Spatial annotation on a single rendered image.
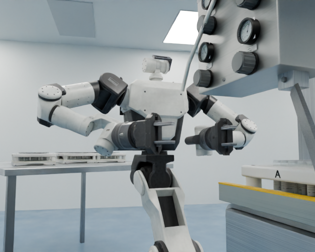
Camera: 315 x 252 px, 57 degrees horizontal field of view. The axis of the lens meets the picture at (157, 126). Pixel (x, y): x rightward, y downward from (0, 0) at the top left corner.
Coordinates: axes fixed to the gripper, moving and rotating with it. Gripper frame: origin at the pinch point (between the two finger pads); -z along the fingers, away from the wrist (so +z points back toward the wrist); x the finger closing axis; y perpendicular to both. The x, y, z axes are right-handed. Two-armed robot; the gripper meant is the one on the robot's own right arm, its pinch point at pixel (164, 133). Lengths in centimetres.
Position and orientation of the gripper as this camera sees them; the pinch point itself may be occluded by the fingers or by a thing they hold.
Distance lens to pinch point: 86.0
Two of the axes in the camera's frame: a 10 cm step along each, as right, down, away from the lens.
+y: -6.1, -0.7, -7.9
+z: -8.0, 0.7, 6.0
